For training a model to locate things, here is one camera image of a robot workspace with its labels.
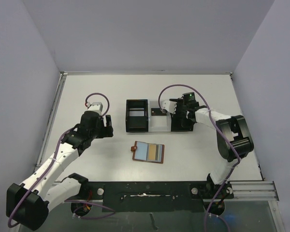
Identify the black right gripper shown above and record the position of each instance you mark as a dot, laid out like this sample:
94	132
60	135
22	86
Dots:
175	118

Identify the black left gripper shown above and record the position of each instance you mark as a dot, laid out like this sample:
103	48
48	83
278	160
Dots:
106	131

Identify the black white card sorting tray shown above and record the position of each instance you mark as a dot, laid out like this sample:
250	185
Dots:
148	123

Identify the brown leather card holder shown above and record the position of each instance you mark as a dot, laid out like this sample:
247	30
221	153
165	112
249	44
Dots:
147	152

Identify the gold card with stripe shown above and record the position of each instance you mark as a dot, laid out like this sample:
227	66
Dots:
154	152

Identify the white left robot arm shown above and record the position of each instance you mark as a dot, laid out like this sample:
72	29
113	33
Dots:
25	202

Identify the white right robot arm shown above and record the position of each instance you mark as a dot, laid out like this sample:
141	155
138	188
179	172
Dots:
234	141

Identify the black card in tray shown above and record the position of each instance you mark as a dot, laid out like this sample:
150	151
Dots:
157	112

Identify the silver card in tray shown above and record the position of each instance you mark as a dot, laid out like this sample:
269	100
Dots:
136	113

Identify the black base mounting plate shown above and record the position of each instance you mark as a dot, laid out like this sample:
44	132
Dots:
158	196

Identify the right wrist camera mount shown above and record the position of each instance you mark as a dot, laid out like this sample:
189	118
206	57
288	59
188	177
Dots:
169	106

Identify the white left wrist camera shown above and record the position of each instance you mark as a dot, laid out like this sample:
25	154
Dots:
96	107

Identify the aluminium frame rail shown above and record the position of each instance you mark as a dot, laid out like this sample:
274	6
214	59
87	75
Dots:
254	191

